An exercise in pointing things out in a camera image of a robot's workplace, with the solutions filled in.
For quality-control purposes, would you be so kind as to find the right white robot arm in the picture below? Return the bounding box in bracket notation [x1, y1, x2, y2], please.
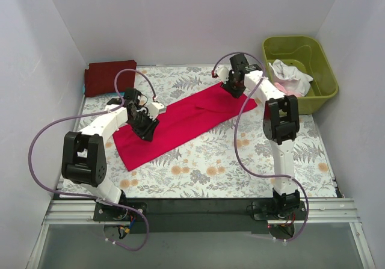
[212, 52, 300, 197]

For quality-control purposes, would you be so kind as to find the purple cable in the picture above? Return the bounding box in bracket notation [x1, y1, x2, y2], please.
[27, 69, 160, 252]
[212, 51, 310, 243]

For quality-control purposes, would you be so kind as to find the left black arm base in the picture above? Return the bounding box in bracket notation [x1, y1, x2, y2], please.
[93, 203, 143, 221]

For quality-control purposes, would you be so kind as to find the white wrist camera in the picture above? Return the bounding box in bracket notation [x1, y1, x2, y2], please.
[147, 102, 167, 120]
[211, 65, 232, 84]

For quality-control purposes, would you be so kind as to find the folded dark red t-shirt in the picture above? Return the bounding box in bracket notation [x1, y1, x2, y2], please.
[84, 60, 137, 97]

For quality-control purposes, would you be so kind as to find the aluminium frame rail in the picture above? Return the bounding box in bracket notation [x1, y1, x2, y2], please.
[28, 197, 384, 268]

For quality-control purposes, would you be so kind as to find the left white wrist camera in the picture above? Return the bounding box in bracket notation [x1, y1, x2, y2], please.
[147, 102, 167, 120]

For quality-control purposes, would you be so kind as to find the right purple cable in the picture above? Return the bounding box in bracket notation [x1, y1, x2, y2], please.
[212, 51, 310, 243]

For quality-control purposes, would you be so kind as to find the olive green plastic bin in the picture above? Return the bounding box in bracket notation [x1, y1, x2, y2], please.
[263, 36, 339, 114]

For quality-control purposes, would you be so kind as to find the white cloth in bin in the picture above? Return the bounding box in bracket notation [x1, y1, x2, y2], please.
[269, 60, 313, 97]

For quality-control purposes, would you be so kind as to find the teal item under shirt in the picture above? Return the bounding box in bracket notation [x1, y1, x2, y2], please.
[81, 84, 126, 96]

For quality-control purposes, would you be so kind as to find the pink cloth in bin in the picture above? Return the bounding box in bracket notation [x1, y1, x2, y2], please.
[274, 82, 302, 97]

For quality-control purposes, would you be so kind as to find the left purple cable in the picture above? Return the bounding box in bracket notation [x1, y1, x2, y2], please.
[27, 69, 160, 252]

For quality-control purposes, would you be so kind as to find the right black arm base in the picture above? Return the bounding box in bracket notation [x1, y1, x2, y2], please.
[246, 198, 307, 222]

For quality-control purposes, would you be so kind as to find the bright red t-shirt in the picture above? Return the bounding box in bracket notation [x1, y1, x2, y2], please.
[113, 84, 247, 171]

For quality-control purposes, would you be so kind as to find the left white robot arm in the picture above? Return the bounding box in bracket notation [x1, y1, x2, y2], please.
[61, 88, 166, 221]

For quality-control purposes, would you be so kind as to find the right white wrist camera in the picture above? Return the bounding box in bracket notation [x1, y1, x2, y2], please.
[211, 65, 232, 84]

